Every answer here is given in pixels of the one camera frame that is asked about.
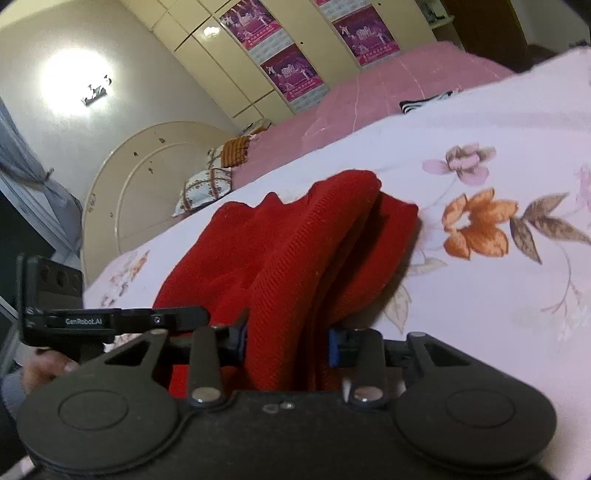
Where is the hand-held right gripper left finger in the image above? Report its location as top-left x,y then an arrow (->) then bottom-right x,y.
104,308 -> 250,409

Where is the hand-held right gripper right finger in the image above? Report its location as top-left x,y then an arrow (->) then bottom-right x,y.
328,327 -> 472,409

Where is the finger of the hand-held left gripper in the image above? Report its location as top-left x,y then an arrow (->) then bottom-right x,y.
115,305 -> 211,334

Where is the red knit garment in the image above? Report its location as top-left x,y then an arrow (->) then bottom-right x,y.
152,170 -> 421,398

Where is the person's left hand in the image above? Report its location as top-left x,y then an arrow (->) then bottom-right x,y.
22,350 -> 81,395

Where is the cream rounded headboard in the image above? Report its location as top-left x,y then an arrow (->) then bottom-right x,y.
81,121 -> 237,286

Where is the white floral pillow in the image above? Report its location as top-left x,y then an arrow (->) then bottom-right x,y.
172,165 -> 234,219

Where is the grey curtain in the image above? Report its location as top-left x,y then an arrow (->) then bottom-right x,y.
0,98 -> 85,261

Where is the orange patterned pillow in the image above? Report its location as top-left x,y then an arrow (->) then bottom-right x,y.
217,136 -> 252,169

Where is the white floral bed sheet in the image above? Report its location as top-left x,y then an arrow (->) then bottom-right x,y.
81,46 -> 591,480

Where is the pink bedspread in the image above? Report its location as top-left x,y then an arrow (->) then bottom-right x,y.
231,41 -> 515,190

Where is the black white striped cloth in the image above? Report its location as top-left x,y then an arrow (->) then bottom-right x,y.
399,88 -> 461,115

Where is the cream wardrobe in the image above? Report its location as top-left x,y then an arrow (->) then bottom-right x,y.
119,0 -> 439,126

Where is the dark brown door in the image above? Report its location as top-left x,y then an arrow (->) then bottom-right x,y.
442,0 -> 528,71

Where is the wall lamp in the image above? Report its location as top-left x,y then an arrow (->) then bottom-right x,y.
79,73 -> 114,108

